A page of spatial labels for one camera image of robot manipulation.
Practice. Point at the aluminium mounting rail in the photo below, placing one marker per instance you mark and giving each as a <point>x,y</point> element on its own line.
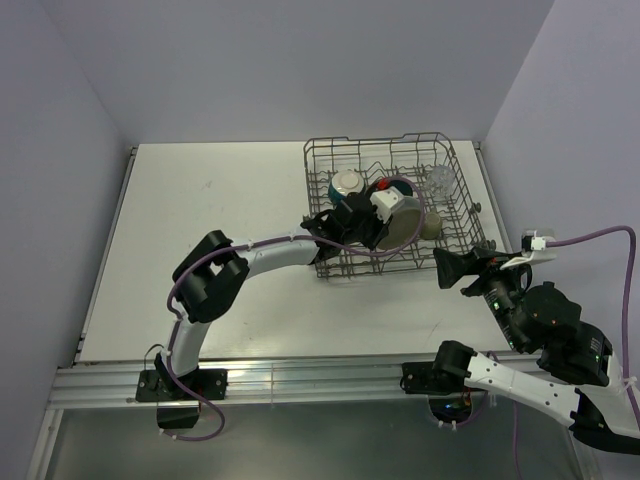
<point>261,381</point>

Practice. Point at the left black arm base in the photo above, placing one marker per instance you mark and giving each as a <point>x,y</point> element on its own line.
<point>179,410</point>

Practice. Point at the olive ceramic mug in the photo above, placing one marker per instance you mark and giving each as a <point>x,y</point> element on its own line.
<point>432,226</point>

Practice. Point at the teal white ceramic bowl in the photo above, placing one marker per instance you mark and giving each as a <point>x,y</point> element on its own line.
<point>343,183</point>

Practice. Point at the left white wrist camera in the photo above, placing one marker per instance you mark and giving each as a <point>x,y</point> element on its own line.
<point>387,201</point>

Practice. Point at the clear glass tumbler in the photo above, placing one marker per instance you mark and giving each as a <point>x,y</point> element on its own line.
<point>440,181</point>

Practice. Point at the beige ceramic plate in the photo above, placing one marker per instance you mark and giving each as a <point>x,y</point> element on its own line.
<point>401,228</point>

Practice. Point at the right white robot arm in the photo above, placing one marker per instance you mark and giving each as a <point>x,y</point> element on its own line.
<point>587,392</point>

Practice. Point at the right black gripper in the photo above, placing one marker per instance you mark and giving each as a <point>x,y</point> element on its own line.
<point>449,264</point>

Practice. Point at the teal ceramic plate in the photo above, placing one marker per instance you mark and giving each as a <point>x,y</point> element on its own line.
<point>386,183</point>

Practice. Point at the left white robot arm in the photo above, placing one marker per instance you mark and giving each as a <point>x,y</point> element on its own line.
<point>208,281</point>

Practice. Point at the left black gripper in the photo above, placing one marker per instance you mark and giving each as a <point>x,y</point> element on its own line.
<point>380,230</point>

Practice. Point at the grey wire dish rack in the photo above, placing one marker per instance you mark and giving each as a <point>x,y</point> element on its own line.
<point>468,216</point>

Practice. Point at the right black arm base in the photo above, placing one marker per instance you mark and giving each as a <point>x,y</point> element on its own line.
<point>452,405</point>

